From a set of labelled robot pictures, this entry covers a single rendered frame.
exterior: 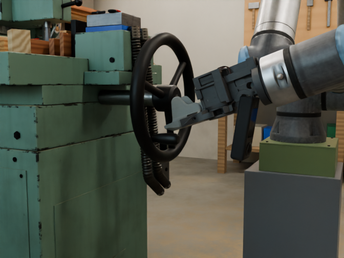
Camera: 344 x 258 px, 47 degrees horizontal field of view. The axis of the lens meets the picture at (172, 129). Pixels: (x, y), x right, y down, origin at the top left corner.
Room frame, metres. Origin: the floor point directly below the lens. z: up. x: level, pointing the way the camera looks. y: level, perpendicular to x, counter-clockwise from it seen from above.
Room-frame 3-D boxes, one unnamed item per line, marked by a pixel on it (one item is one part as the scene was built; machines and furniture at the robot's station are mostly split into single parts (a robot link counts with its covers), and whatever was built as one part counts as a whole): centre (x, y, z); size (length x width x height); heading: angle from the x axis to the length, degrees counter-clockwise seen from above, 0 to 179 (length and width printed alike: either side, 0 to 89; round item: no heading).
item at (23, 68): (1.00, 0.21, 0.87); 0.61 x 0.30 x 0.06; 154
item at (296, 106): (1.38, -0.45, 0.83); 0.17 x 0.15 x 0.18; 63
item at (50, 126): (1.09, 0.43, 0.76); 0.57 x 0.45 x 0.09; 64
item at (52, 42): (1.06, 0.24, 0.93); 0.21 x 0.02 x 0.05; 154
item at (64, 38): (1.05, 0.21, 0.93); 0.22 x 0.01 x 0.06; 154
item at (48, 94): (1.01, 0.26, 0.82); 0.40 x 0.21 x 0.04; 154
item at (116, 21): (0.97, 0.13, 0.99); 0.13 x 0.11 x 0.06; 154
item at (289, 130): (1.38, -0.44, 0.70); 0.19 x 0.19 x 0.10
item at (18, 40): (0.78, 0.30, 0.92); 0.04 x 0.03 x 0.05; 126
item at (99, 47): (0.97, 0.14, 0.91); 0.15 x 0.14 x 0.09; 154
